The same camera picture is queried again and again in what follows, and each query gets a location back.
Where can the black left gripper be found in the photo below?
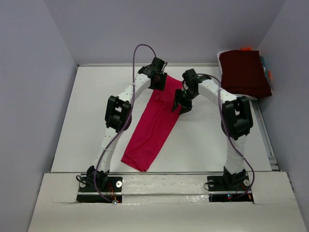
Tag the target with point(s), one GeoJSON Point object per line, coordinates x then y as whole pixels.
{"type": "Point", "coordinates": [161, 85]}

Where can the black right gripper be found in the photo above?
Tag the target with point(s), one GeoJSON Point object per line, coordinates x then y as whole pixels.
{"type": "Point", "coordinates": [178, 99]}

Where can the pink t-shirt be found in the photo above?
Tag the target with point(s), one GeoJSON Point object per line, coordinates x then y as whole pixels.
{"type": "Point", "coordinates": [153, 128]}

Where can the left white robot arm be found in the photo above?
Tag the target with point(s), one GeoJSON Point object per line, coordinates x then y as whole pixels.
{"type": "Point", "coordinates": [118, 117]}

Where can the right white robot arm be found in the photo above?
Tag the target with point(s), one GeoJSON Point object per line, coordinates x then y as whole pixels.
{"type": "Point", "coordinates": [236, 123]}

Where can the orange object behind stack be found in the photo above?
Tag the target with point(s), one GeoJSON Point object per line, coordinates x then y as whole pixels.
{"type": "Point", "coordinates": [246, 49]}

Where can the teal orange item beside stack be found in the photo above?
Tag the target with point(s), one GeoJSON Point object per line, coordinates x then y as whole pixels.
{"type": "Point", "coordinates": [267, 72]}

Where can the dark red folded t-shirt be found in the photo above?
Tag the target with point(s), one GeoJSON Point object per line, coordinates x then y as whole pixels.
{"type": "Point", "coordinates": [243, 72]}

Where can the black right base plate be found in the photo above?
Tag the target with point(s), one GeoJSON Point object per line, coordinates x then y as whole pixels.
{"type": "Point", "coordinates": [219, 192]}

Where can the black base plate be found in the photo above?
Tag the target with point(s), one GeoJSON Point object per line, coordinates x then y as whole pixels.
{"type": "Point", "coordinates": [111, 192]}
{"type": "Point", "coordinates": [219, 192]}

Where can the metal rail right side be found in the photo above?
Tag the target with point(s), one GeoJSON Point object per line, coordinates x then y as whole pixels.
{"type": "Point", "coordinates": [266, 140]}

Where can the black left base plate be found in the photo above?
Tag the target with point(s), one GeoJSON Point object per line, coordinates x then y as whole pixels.
{"type": "Point", "coordinates": [111, 192]}

